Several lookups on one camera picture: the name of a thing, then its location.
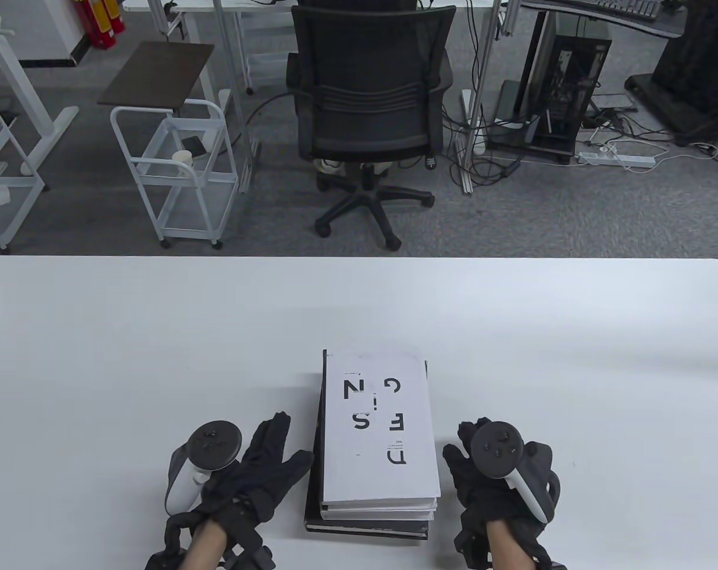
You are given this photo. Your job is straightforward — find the person's left hand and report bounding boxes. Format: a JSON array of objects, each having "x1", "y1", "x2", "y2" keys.
[{"x1": 193, "y1": 411, "x2": 315, "y2": 523}]

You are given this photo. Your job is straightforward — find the person's right hand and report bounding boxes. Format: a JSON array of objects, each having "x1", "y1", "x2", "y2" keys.
[{"x1": 443, "y1": 417, "x2": 544, "y2": 538}]

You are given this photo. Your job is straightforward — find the white book building photo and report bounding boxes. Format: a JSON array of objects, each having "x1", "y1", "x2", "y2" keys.
[{"x1": 319, "y1": 502, "x2": 439, "y2": 522}]

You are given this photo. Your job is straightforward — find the black book grey photo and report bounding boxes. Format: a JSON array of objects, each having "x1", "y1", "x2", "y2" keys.
[{"x1": 304, "y1": 356, "x2": 431, "y2": 541}]

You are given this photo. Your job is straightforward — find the white book black letters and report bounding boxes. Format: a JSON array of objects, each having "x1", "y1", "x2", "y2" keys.
[{"x1": 322, "y1": 347, "x2": 441, "y2": 511}]

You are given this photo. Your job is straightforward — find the person's right forearm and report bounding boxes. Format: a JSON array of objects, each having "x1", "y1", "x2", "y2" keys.
[{"x1": 487, "y1": 522, "x2": 535, "y2": 570}]

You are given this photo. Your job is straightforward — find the person's left forearm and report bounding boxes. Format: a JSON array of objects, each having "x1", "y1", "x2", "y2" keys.
[{"x1": 184, "y1": 522, "x2": 229, "y2": 570}]

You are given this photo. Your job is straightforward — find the black and white controller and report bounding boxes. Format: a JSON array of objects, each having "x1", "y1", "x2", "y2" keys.
[
  {"x1": 165, "y1": 420, "x2": 243, "y2": 516},
  {"x1": 471, "y1": 420, "x2": 561, "y2": 524}
]

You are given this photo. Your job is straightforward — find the white rolling cart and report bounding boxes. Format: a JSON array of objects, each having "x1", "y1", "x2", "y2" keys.
[{"x1": 110, "y1": 100, "x2": 241, "y2": 250}]

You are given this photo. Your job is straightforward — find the white power strip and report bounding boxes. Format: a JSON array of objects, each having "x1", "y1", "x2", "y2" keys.
[{"x1": 579, "y1": 151, "x2": 656, "y2": 167}]

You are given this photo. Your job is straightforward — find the black mesh office chair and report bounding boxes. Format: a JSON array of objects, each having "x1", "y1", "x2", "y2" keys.
[{"x1": 287, "y1": 5, "x2": 458, "y2": 251}]

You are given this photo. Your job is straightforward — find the white drawer unit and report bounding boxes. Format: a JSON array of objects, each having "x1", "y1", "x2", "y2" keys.
[{"x1": 240, "y1": 11, "x2": 294, "y2": 96}]

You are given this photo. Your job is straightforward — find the black computer tower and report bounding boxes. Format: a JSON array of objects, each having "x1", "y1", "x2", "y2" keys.
[{"x1": 528, "y1": 33, "x2": 613, "y2": 165}]

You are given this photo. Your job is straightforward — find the aluminium profile leg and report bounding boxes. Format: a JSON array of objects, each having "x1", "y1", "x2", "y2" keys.
[{"x1": 461, "y1": 0, "x2": 509, "y2": 197}]

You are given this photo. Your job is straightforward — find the grey computer side panel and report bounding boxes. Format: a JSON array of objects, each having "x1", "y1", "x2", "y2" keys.
[{"x1": 513, "y1": 11, "x2": 558, "y2": 122}]

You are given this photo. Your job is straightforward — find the white standing desk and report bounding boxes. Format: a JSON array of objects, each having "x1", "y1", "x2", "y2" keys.
[{"x1": 0, "y1": 0, "x2": 80, "y2": 176}]

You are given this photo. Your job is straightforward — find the black stand base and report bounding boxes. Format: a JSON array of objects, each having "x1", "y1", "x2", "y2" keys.
[{"x1": 625, "y1": 0, "x2": 718, "y2": 147}]

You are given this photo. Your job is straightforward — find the black curved desk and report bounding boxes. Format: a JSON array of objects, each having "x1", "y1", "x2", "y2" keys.
[{"x1": 519, "y1": 0, "x2": 686, "y2": 40}]

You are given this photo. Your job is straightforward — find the dark keyboard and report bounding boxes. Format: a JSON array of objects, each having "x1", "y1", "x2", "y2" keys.
[{"x1": 596, "y1": 0, "x2": 662, "y2": 20}]

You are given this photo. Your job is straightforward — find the black cable bundle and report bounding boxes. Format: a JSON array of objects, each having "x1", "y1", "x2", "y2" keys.
[{"x1": 442, "y1": 89, "x2": 523, "y2": 186}]

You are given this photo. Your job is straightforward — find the white wire shelf cart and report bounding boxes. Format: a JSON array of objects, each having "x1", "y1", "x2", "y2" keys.
[{"x1": 0, "y1": 83, "x2": 46, "y2": 251}]

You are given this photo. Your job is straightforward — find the white cable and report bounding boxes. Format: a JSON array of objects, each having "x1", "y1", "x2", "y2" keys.
[{"x1": 587, "y1": 128, "x2": 718, "y2": 176}]

